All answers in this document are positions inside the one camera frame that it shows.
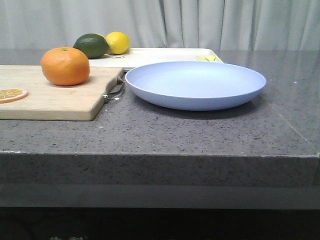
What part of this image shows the yellow lemon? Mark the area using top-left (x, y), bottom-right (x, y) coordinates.
top-left (105, 31), bottom-right (130, 55)

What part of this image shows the grey curtain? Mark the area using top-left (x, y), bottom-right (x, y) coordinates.
top-left (0, 0), bottom-right (320, 51)

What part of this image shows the white tray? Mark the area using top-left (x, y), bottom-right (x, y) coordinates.
top-left (89, 47), bottom-right (223, 71)

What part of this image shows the metal cutting board handle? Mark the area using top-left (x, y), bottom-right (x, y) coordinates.
top-left (103, 74), bottom-right (125, 104)

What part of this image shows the orange slice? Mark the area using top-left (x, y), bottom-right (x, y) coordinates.
top-left (0, 88), bottom-right (29, 104)

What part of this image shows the light blue plate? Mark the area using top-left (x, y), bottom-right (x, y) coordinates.
top-left (125, 61), bottom-right (266, 111)

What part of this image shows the orange fruit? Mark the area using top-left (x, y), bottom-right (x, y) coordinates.
top-left (40, 47), bottom-right (90, 86)

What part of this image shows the wooden cutting board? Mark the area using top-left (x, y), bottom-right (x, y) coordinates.
top-left (0, 65), bottom-right (124, 121)

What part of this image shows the green lime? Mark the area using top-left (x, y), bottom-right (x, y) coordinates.
top-left (73, 33), bottom-right (110, 59)

